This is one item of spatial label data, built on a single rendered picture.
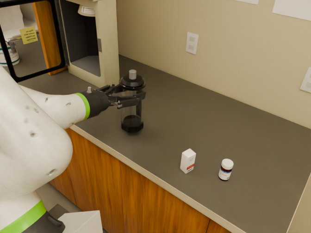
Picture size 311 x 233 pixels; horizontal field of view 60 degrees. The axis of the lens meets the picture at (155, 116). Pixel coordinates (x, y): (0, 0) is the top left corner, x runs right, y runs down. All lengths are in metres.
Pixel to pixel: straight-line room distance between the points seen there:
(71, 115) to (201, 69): 0.95
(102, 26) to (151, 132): 0.55
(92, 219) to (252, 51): 1.08
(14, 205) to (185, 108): 0.94
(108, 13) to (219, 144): 0.79
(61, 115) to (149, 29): 1.05
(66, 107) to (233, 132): 0.77
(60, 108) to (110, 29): 0.69
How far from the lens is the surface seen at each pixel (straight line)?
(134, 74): 1.05
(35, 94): 0.93
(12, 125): 0.58
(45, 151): 0.57
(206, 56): 1.55
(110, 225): 1.78
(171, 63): 1.70
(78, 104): 0.86
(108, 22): 1.39
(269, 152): 1.25
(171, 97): 1.46
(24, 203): 0.70
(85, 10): 1.45
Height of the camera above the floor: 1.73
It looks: 37 degrees down
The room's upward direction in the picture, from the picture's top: 3 degrees clockwise
